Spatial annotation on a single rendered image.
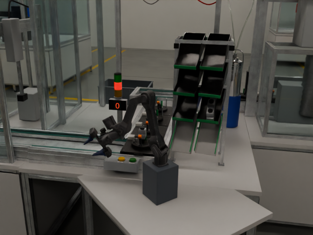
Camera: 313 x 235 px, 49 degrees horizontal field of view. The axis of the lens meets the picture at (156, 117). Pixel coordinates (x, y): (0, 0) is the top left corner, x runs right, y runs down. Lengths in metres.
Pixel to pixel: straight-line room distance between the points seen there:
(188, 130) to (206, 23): 10.49
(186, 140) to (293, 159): 1.00
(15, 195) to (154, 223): 1.11
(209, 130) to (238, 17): 10.49
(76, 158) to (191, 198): 0.78
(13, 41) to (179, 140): 1.38
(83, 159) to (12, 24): 1.10
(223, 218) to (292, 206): 1.31
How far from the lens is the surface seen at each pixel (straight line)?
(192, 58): 2.08
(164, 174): 1.80
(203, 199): 1.94
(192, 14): 12.57
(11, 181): 2.47
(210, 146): 2.16
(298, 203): 3.05
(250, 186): 2.12
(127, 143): 2.30
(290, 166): 2.87
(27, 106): 3.10
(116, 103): 2.31
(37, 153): 2.36
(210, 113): 2.05
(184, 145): 2.16
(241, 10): 12.54
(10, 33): 2.69
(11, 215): 2.63
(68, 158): 2.27
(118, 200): 1.92
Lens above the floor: 1.91
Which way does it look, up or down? 20 degrees down
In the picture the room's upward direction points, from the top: 1 degrees clockwise
